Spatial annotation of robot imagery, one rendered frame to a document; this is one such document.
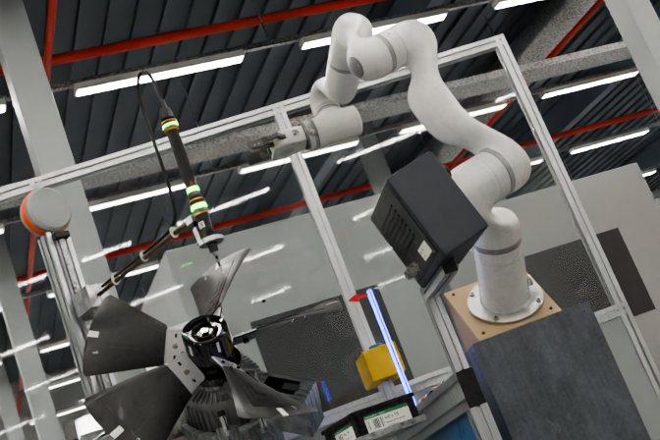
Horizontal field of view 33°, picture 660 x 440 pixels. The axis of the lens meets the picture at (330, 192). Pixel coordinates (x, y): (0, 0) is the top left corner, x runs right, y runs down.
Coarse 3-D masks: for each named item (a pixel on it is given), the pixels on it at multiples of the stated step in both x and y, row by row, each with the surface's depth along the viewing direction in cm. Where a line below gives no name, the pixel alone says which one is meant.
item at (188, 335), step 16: (192, 320) 282; (208, 320) 282; (224, 320) 280; (192, 336) 277; (208, 336) 276; (224, 336) 276; (192, 352) 276; (208, 352) 275; (224, 352) 277; (208, 368) 280; (208, 384) 279
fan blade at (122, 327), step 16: (112, 304) 294; (128, 304) 293; (96, 320) 294; (112, 320) 292; (128, 320) 290; (144, 320) 289; (112, 336) 290; (128, 336) 288; (144, 336) 287; (160, 336) 286; (112, 352) 289; (128, 352) 288; (144, 352) 286; (160, 352) 285; (96, 368) 289; (112, 368) 288; (128, 368) 287
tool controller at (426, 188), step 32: (416, 160) 215; (384, 192) 219; (416, 192) 212; (448, 192) 213; (384, 224) 229; (416, 224) 212; (448, 224) 211; (480, 224) 211; (416, 256) 222; (448, 256) 212
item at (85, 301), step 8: (88, 288) 330; (96, 288) 332; (80, 296) 333; (88, 296) 329; (96, 296) 331; (104, 296) 333; (80, 304) 333; (88, 304) 329; (96, 304) 329; (80, 312) 333; (88, 312) 333
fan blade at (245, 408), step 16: (224, 368) 268; (240, 384) 263; (256, 384) 267; (240, 400) 256; (256, 400) 258; (272, 400) 261; (288, 400) 265; (240, 416) 251; (256, 416) 252; (272, 416) 254
